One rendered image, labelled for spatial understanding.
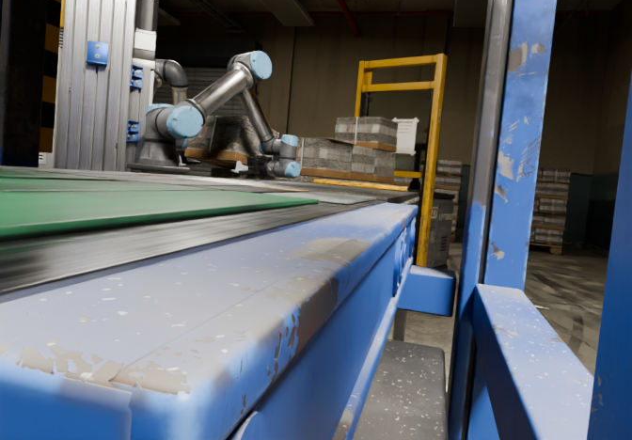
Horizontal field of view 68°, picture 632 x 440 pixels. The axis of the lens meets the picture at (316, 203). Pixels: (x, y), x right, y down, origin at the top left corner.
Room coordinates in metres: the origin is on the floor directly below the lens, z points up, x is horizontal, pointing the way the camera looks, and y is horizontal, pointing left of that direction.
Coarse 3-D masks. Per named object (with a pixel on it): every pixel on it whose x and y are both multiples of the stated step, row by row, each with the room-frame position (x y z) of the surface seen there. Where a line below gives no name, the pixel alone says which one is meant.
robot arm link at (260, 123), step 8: (248, 88) 2.07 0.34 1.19; (240, 96) 2.08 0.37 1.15; (248, 96) 2.08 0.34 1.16; (256, 96) 2.11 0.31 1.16; (248, 104) 2.09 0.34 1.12; (256, 104) 2.10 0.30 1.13; (248, 112) 2.11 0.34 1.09; (256, 112) 2.11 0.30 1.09; (256, 120) 2.13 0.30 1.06; (264, 120) 2.15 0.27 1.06; (256, 128) 2.15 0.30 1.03; (264, 128) 2.15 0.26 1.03; (264, 136) 2.16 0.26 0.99; (272, 136) 2.18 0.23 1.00; (264, 144) 2.18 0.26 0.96; (272, 144) 2.17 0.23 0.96; (264, 152) 2.22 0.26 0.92; (272, 152) 2.18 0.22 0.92
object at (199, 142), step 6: (210, 120) 2.43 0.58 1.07; (204, 126) 2.44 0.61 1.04; (210, 126) 2.41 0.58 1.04; (204, 132) 2.43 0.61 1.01; (210, 132) 2.42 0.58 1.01; (192, 138) 2.47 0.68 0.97; (198, 138) 2.44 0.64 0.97; (204, 138) 2.41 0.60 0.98; (186, 144) 2.49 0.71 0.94; (192, 144) 2.46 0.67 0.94; (198, 144) 2.43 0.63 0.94; (204, 144) 2.41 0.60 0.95; (186, 156) 2.47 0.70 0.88; (204, 162) 2.52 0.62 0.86; (210, 162) 2.46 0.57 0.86; (228, 168) 2.63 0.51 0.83
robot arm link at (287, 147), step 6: (282, 138) 2.12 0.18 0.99; (288, 138) 2.11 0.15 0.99; (294, 138) 2.12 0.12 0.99; (276, 144) 2.15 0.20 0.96; (282, 144) 2.12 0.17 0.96; (288, 144) 2.10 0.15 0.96; (294, 144) 2.12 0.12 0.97; (276, 150) 2.15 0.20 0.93; (282, 150) 2.11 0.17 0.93; (288, 150) 2.10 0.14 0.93; (294, 150) 2.12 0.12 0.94; (282, 156) 2.11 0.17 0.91; (288, 156) 2.10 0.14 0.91; (294, 156) 2.12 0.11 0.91
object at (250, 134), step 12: (228, 120) 2.35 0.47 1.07; (240, 120) 2.30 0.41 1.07; (228, 132) 2.34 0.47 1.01; (240, 132) 2.29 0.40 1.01; (252, 132) 2.36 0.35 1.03; (276, 132) 2.50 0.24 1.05; (216, 144) 2.35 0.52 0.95; (228, 144) 2.31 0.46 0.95; (240, 144) 2.30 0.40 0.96; (252, 144) 2.37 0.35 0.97; (252, 156) 2.37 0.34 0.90
